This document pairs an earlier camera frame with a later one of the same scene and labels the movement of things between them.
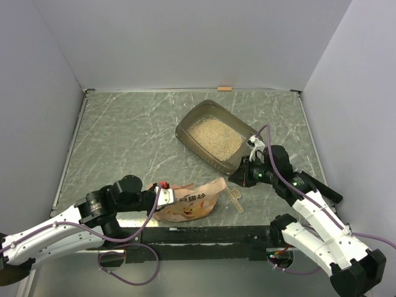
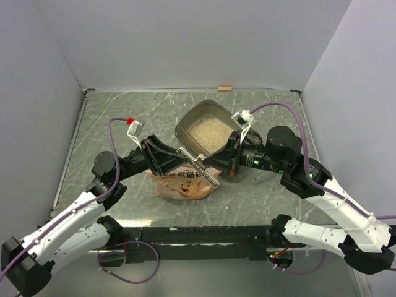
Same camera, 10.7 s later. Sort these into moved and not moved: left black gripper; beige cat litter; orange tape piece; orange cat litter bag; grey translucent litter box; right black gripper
Moved: right black gripper; left black gripper; orange cat litter bag
Not moved: beige cat litter; grey translucent litter box; orange tape piece
